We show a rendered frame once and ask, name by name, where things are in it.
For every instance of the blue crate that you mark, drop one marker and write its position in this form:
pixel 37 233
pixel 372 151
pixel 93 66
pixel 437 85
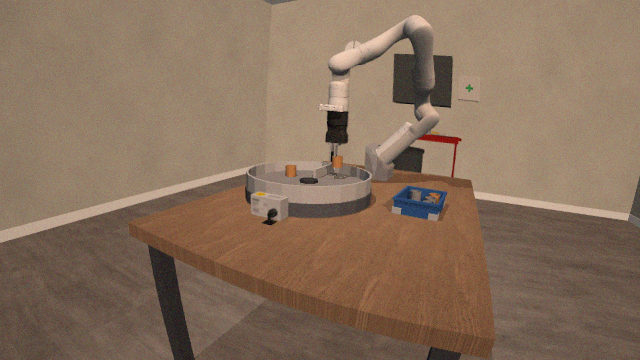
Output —
pixel 415 208

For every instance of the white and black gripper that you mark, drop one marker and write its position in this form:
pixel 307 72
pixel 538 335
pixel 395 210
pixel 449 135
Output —
pixel 336 123

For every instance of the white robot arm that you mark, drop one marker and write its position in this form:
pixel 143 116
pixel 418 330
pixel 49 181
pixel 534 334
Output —
pixel 421 35

